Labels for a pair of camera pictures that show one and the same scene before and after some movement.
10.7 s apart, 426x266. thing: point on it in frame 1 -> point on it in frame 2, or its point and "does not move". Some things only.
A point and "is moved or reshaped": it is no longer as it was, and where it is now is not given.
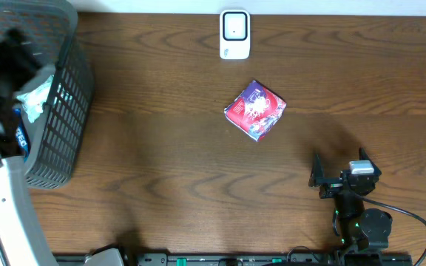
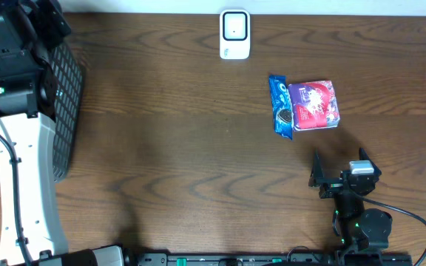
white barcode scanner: x=234 y=34 does not move
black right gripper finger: x=317 y=172 does not move
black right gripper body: x=332 y=187 does not move
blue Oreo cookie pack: x=22 y=133 is moved or reshaped
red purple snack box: x=256 y=111 -> x=314 y=105
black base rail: x=263 y=259 does not move
